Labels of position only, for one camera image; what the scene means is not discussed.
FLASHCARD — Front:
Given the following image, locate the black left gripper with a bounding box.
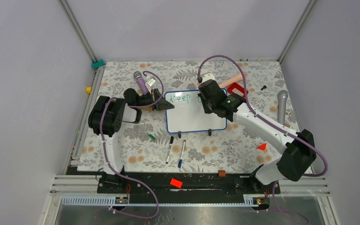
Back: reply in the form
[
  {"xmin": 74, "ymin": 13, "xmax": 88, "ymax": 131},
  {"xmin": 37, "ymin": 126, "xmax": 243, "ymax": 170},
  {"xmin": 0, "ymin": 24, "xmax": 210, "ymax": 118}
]
[{"xmin": 135, "ymin": 88, "xmax": 174, "ymax": 111}]

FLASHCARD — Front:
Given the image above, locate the blue framed whiteboard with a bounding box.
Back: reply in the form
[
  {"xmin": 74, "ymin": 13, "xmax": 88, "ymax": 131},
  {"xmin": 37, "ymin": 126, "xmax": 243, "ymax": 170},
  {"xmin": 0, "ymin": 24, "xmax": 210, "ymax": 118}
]
[{"xmin": 164, "ymin": 90, "xmax": 227, "ymax": 134}]

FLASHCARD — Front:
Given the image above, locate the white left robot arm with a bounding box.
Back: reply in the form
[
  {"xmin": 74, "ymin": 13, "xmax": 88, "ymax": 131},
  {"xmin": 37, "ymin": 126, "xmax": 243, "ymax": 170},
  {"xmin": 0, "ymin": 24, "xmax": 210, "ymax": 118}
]
[{"xmin": 88, "ymin": 88, "xmax": 175, "ymax": 193}]

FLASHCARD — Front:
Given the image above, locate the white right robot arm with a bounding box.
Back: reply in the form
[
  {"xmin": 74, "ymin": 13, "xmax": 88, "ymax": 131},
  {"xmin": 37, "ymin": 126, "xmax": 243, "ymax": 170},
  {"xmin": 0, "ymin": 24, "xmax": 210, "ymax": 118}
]
[{"xmin": 198, "ymin": 79, "xmax": 316, "ymax": 193}]

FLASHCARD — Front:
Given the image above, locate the black whiteboard marker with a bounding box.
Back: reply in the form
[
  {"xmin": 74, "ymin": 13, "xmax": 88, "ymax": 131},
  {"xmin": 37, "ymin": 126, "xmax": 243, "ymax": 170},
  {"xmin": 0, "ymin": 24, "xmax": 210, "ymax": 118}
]
[{"xmin": 165, "ymin": 136, "xmax": 174, "ymax": 164}]

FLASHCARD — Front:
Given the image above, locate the blue whiteboard marker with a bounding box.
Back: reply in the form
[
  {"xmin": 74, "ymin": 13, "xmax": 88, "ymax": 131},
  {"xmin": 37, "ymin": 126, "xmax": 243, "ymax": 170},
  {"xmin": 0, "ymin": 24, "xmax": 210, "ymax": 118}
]
[{"xmin": 178, "ymin": 140, "xmax": 186, "ymax": 168}]

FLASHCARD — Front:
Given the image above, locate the floral patterned table mat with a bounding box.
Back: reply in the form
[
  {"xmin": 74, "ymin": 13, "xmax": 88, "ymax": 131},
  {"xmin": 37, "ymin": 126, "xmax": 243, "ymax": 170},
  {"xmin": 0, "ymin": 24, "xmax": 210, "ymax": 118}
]
[{"xmin": 76, "ymin": 60, "xmax": 314, "ymax": 174}]

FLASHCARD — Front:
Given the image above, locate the pink microphone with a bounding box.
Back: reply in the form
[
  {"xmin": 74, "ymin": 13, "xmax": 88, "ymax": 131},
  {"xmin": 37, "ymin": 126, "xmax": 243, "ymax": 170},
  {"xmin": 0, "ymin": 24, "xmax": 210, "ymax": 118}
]
[{"xmin": 219, "ymin": 72, "xmax": 244, "ymax": 88}]

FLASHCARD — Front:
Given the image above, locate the purple glitter microphone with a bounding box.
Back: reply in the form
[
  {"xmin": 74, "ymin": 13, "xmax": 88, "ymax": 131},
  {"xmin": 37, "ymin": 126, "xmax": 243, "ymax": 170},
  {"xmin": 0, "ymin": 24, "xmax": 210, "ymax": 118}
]
[{"xmin": 133, "ymin": 71, "xmax": 150, "ymax": 95}]

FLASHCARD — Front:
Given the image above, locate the red triangular block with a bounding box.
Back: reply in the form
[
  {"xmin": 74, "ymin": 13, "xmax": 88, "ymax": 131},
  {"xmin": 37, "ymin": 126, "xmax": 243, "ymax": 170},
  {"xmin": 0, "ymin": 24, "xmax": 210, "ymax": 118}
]
[{"xmin": 256, "ymin": 143, "xmax": 267, "ymax": 151}]

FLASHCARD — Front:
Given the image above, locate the silver microphone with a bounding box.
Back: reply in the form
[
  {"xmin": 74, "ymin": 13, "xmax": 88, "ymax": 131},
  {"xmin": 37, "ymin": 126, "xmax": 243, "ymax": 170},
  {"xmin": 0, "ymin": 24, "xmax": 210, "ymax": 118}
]
[{"xmin": 277, "ymin": 90, "xmax": 288, "ymax": 125}]

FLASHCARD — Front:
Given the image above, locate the brown small block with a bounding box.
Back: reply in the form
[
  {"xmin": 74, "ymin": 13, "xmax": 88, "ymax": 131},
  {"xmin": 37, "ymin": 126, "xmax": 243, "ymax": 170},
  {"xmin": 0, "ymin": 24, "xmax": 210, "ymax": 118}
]
[{"xmin": 217, "ymin": 170, "xmax": 226, "ymax": 177}]

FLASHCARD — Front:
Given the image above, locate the teal corner clamp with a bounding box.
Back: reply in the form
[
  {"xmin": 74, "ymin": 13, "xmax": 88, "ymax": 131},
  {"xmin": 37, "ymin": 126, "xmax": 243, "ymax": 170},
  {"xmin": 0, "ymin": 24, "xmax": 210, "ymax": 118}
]
[{"xmin": 91, "ymin": 59, "xmax": 105, "ymax": 69}]

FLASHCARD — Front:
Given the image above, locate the red flat card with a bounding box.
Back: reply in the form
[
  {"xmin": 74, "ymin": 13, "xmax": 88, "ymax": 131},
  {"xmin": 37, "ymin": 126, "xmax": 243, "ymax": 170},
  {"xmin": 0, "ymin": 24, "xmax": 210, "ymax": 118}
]
[{"xmin": 170, "ymin": 178, "xmax": 183, "ymax": 188}]

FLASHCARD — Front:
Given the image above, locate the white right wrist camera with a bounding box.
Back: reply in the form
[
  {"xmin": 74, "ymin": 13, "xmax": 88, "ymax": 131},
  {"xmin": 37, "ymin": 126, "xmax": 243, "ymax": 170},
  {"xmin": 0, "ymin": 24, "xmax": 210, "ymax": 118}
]
[{"xmin": 201, "ymin": 72, "xmax": 216, "ymax": 83}]

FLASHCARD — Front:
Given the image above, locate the red rectangular frame block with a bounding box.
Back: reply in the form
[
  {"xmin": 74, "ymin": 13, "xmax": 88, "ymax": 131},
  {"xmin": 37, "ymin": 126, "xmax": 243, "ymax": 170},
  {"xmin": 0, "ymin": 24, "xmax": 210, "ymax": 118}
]
[{"xmin": 227, "ymin": 82, "xmax": 249, "ymax": 98}]

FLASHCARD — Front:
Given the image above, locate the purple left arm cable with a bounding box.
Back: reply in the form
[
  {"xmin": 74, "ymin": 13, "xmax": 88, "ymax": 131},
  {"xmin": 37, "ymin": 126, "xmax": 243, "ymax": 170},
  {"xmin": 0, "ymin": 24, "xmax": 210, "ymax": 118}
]
[{"xmin": 99, "ymin": 70, "xmax": 165, "ymax": 219}]

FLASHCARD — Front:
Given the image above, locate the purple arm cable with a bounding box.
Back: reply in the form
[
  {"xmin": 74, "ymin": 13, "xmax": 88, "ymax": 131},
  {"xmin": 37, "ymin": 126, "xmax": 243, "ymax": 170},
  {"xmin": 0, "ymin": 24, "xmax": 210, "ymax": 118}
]
[
  {"xmin": 99, "ymin": 70, "xmax": 165, "ymax": 219},
  {"xmin": 196, "ymin": 55, "xmax": 329, "ymax": 225}
]

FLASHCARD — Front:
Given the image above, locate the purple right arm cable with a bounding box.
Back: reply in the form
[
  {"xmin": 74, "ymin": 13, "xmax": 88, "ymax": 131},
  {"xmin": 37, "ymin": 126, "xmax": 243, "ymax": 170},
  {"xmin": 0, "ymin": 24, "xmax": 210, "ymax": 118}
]
[{"xmin": 196, "ymin": 55, "xmax": 329, "ymax": 225}]

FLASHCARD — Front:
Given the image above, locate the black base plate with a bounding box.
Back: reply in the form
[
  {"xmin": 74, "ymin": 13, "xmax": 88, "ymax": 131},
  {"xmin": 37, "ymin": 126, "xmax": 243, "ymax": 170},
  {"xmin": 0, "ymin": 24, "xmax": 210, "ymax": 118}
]
[{"xmin": 75, "ymin": 170, "xmax": 281, "ymax": 204}]

